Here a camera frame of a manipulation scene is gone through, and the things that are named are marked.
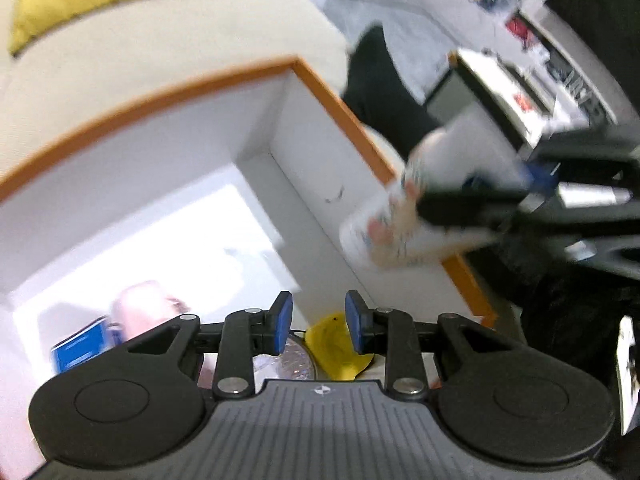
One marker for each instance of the orange cardboard box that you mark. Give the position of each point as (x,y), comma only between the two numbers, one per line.
(224,190)

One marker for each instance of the clear glitter disc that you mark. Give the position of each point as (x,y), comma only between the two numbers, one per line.
(294,363)

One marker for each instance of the beige fabric sofa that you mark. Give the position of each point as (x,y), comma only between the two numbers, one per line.
(110,57)

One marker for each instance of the pink card wallet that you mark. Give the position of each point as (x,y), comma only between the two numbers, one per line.
(142,307)

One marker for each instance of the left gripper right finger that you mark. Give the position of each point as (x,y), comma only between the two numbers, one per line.
(392,335)

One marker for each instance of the small blue card box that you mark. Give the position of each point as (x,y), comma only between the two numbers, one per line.
(94,339)

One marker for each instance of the white coffee table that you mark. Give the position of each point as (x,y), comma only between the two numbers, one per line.
(525,104)

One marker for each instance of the yellow plush toy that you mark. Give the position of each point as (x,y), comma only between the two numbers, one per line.
(329,343)

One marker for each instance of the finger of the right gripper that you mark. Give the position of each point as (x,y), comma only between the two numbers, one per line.
(545,169)
(480,204)

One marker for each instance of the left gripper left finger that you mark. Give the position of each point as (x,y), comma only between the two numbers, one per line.
(246,334)

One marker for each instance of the person right leg black sock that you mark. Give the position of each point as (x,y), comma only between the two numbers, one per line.
(379,99)

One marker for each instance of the white patterned tube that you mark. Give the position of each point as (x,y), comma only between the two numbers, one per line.
(412,221)

